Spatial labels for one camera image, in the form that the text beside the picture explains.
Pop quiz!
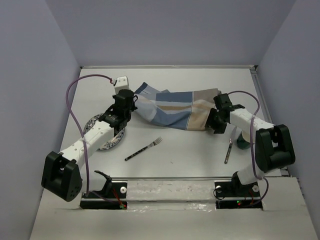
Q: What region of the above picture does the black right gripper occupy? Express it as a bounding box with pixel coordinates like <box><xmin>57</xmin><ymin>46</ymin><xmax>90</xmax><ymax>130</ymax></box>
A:
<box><xmin>205</xmin><ymin>107</ymin><xmax>228</xmax><ymax>135</ymax></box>

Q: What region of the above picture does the knife with dark handle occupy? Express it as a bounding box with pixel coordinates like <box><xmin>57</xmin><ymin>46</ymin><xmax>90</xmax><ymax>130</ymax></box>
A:
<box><xmin>224</xmin><ymin>126</ymin><xmax>237</xmax><ymax>164</ymax></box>

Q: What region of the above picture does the blue floral ceramic plate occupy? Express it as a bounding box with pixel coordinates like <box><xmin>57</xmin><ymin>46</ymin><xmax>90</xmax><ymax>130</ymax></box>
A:
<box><xmin>83</xmin><ymin>113</ymin><xmax>126</xmax><ymax>152</ymax></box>

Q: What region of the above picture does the blue beige patterned cloth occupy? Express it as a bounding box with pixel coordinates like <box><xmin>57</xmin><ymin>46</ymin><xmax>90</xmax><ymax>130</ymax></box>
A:
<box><xmin>134</xmin><ymin>82</ymin><xmax>221</xmax><ymax>131</ymax></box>

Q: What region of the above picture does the dark green mug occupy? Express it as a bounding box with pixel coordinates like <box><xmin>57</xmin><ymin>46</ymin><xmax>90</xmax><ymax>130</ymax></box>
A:
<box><xmin>236</xmin><ymin>131</ymin><xmax>256</xmax><ymax>150</ymax></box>

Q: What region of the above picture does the fork with dark handle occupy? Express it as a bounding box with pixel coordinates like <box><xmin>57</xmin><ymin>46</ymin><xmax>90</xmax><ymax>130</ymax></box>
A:
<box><xmin>124</xmin><ymin>137</ymin><xmax>163</xmax><ymax>162</ymax></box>

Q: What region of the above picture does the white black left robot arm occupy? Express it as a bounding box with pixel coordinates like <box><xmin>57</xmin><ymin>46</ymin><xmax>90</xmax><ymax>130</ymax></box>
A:
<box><xmin>41</xmin><ymin>89</ymin><xmax>138</xmax><ymax>202</ymax></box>

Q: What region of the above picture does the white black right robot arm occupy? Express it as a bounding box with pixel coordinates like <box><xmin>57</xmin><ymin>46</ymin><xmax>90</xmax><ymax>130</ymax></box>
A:
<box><xmin>205</xmin><ymin>93</ymin><xmax>296</xmax><ymax>199</ymax></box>

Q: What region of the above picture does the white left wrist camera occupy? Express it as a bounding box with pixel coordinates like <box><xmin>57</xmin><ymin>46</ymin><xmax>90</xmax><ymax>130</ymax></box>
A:
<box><xmin>112</xmin><ymin>76</ymin><xmax>130</xmax><ymax>94</ymax></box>

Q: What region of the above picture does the front aluminium mounting rail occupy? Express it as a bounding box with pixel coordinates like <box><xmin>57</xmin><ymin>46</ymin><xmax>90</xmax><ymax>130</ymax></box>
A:
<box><xmin>79</xmin><ymin>178</ymin><xmax>262</xmax><ymax>211</ymax></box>

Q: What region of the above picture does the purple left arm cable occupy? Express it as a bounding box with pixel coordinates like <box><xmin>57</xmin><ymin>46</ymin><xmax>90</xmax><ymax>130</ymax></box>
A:
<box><xmin>65</xmin><ymin>73</ymin><xmax>126</xmax><ymax>206</ymax></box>

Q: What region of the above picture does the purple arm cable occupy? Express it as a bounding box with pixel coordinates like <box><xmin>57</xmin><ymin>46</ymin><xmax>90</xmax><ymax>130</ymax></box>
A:
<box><xmin>227</xmin><ymin>90</ymin><xmax>270</xmax><ymax>207</ymax></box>
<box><xmin>65</xmin><ymin>73</ymin><xmax>126</xmax><ymax>206</ymax></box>

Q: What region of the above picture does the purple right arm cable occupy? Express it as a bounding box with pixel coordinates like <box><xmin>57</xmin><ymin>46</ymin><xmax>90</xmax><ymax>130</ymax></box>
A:
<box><xmin>227</xmin><ymin>90</ymin><xmax>270</xmax><ymax>207</ymax></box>

